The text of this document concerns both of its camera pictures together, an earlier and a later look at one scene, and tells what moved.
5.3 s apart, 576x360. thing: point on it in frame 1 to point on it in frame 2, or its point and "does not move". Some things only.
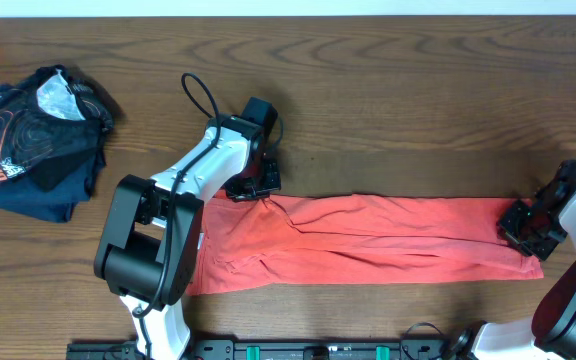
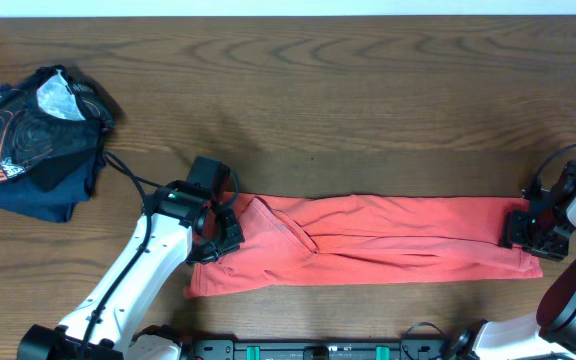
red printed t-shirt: [291, 240] does not move
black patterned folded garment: [36, 128] does not move
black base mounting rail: [269, 349] does not move
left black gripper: [254, 186] to [226, 236]
